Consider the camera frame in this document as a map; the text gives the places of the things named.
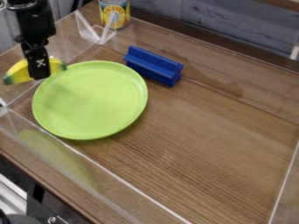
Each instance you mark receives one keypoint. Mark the green round plate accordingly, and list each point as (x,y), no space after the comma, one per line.
(91,101)

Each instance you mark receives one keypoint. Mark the clear acrylic corner bracket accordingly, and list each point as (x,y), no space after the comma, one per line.
(95,33)

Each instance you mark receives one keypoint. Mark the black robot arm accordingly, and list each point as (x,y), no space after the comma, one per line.
(36,26)

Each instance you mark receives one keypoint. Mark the yellow toy banana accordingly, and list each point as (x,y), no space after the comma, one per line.
(17,73)

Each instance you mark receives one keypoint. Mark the blue plastic block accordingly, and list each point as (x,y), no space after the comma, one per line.
(153,66)

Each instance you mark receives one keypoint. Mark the yellow labelled tin can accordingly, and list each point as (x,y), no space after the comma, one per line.
(115,11)

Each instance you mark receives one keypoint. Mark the clear acrylic enclosure wall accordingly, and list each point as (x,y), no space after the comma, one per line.
(205,156)

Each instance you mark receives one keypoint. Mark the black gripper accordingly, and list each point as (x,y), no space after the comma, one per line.
(36,26)

